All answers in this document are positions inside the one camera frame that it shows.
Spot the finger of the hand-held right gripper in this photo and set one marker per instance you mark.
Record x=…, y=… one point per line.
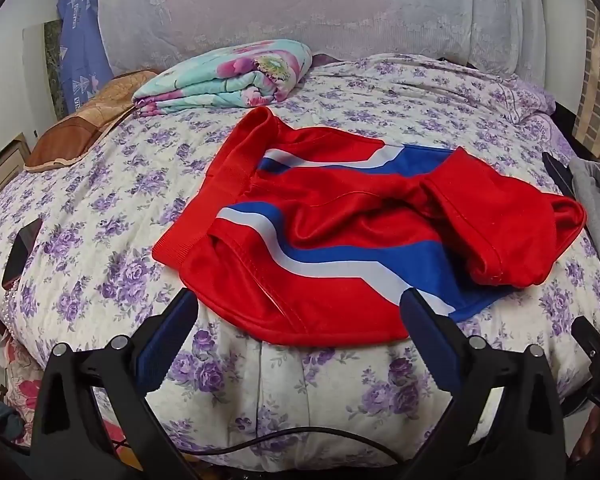
x=587, y=335

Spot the grey garment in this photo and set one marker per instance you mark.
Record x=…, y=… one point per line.
x=597, y=210

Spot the dark cloth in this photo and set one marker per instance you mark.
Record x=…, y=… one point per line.
x=557, y=172

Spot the black phone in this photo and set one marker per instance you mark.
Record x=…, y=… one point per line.
x=22, y=252

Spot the folded teal floral blanket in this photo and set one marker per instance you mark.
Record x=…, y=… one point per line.
x=220, y=77

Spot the purple pillow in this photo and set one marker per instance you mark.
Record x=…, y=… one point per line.
x=525, y=100

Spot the pink floral cloth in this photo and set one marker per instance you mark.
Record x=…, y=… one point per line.
x=25, y=390

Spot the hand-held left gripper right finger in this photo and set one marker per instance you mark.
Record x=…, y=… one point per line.
x=430, y=335

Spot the red blue white jacket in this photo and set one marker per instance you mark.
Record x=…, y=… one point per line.
x=330, y=210

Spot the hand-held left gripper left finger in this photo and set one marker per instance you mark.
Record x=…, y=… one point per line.
x=170, y=330

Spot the brown cushion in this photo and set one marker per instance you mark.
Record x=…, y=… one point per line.
x=75, y=130

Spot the purple floral bedspread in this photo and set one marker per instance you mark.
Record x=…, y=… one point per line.
x=130, y=220

